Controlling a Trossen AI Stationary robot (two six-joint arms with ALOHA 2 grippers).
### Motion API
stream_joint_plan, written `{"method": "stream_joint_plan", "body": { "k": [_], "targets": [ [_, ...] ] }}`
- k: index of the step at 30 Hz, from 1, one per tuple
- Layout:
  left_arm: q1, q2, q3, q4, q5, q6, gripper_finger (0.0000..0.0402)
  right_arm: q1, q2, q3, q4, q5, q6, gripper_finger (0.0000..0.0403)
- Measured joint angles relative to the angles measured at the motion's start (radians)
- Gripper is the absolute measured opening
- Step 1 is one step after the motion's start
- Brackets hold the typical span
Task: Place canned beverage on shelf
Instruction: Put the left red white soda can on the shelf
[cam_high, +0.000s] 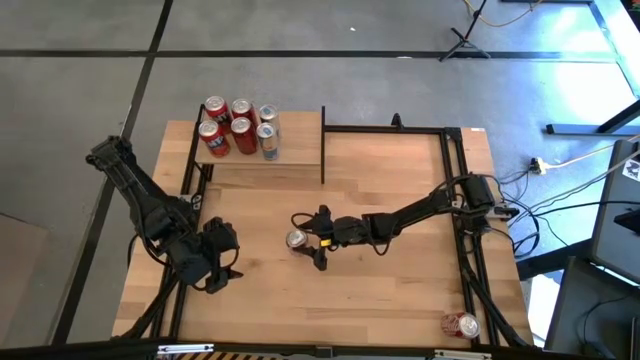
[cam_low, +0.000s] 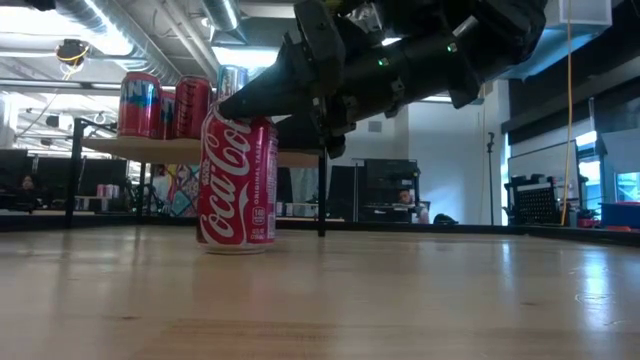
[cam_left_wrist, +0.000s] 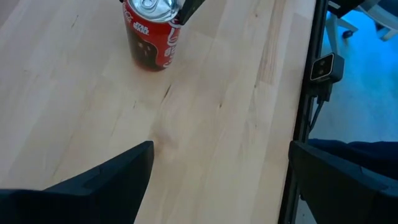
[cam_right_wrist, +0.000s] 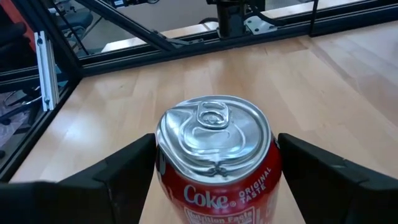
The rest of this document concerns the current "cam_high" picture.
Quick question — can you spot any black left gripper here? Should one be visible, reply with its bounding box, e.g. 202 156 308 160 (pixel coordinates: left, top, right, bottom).
199 216 245 295

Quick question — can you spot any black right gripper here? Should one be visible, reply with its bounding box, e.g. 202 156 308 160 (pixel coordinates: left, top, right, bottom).
304 203 371 272

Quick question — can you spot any plain red soda can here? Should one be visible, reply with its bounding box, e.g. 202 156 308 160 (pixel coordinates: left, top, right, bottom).
230 97 259 129
229 116 260 156

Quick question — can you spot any red can with white lettering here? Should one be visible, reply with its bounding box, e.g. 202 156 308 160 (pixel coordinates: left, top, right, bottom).
203 94 232 135
197 118 232 159

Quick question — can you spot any yellow black hazard tape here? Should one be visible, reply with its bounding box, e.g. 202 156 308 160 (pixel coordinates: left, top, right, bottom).
172 351 286 360

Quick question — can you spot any silver metal plate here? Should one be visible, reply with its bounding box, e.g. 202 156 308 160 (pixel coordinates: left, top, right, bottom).
156 342 215 356
433 348 494 360

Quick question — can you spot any red Coca-Cola can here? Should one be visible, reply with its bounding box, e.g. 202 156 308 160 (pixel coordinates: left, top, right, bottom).
440 311 482 341

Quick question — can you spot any black power adapter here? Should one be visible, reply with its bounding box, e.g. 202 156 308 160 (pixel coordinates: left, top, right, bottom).
494 203 521 221

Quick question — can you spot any black tripod stand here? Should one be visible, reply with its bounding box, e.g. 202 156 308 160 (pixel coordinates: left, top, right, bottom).
438 0 492 63

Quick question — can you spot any dark cabinet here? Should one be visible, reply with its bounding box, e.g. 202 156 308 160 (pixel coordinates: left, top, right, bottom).
543 257 640 360

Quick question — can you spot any black metal bar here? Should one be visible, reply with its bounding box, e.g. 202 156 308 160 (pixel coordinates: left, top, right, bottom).
544 98 640 137

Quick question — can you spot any grey desk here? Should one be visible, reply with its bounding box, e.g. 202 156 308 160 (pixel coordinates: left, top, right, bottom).
589 138 640 285

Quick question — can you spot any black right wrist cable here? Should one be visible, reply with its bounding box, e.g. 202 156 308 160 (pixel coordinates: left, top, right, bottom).
291 212 321 236

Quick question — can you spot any black base cable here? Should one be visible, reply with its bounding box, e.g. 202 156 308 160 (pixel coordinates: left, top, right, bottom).
127 233 152 267

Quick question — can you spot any black aluminium table frame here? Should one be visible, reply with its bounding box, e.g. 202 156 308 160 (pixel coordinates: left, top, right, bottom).
112 112 534 360

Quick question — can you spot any white cable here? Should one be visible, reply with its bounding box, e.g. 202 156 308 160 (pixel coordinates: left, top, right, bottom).
547 133 640 170

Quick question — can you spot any black floor cable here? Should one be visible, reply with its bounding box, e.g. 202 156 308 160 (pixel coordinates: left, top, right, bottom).
514 199 640 221

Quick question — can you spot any yellow cable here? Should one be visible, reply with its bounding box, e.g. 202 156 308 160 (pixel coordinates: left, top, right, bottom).
462 0 544 29

